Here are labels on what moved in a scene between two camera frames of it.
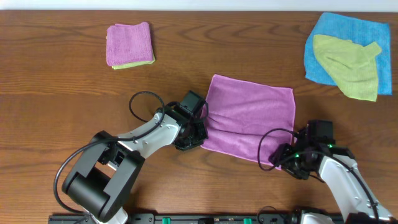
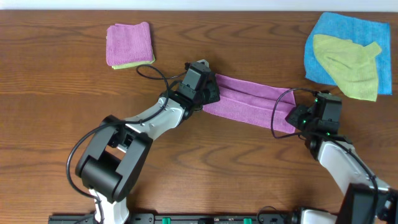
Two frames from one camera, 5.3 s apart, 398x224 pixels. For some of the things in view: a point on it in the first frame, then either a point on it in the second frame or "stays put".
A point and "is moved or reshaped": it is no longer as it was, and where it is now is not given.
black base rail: [182, 218] stays put
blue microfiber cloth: [364, 33] stays put
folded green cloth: [133, 65] stays put
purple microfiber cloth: [239, 113] is moved or reshaped
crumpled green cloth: [352, 66] stays put
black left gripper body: [196, 136] → [209, 94]
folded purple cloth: [127, 43] stays put
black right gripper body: [290, 163] → [300, 119]
